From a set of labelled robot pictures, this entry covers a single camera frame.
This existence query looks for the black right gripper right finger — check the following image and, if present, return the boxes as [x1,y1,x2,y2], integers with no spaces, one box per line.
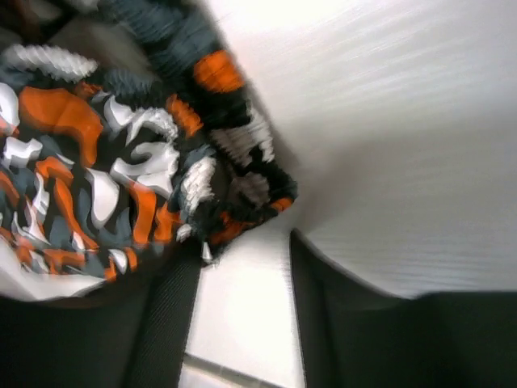
[289,230,516,387]

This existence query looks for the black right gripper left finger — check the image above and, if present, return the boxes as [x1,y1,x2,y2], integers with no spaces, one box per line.
[1,250,202,387]

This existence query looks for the orange camouflage shorts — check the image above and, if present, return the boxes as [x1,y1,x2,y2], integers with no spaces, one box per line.
[1,1,297,302]

